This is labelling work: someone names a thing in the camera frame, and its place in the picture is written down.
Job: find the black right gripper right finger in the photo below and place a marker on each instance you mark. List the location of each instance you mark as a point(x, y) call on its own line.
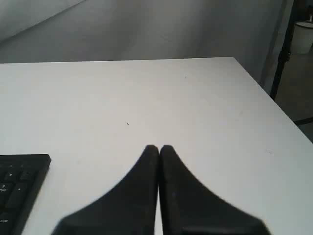
point(190, 208)

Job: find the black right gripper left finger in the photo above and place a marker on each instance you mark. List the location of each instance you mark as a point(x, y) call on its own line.
point(129, 208)

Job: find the black acer keyboard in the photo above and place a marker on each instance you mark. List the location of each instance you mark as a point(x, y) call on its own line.
point(21, 178)

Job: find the grey backdrop curtain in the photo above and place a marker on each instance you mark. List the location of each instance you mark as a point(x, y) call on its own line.
point(251, 31)

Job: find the white cylindrical bin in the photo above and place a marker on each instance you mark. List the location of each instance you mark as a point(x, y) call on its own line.
point(302, 37)

